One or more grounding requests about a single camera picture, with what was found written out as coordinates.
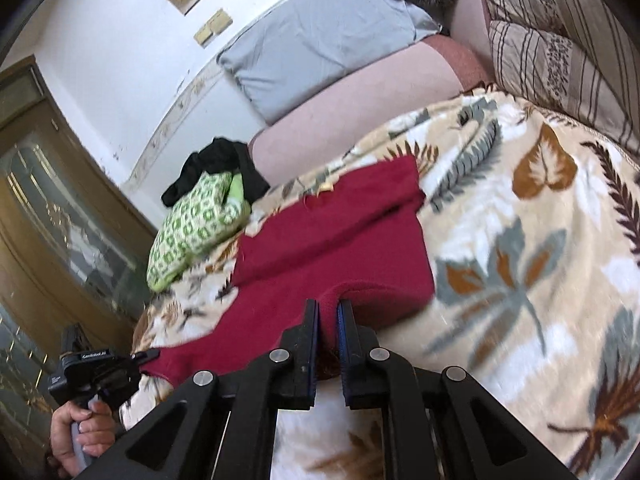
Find beige wall switch plates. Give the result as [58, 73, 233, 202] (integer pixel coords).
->
[194, 9, 233, 47]

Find striped beige quilt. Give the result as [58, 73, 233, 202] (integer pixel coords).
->
[485, 0, 639, 156]

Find black garment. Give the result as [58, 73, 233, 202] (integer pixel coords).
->
[160, 138, 270, 208]

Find person's left hand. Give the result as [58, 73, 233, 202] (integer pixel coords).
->
[48, 400, 116, 479]

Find pink mattress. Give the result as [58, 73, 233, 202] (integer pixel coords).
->
[250, 0, 494, 185]

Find wooden glass-panel door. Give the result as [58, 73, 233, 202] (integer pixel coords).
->
[1, 56, 155, 479]

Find red knit garment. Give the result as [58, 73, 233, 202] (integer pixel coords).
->
[143, 156, 435, 387]

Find beige leaf-pattern blanket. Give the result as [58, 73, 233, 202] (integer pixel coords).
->
[119, 86, 640, 480]

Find grey pillow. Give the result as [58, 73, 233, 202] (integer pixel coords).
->
[217, 0, 442, 125]

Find green patterned white cloth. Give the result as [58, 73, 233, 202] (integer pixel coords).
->
[146, 172, 250, 292]

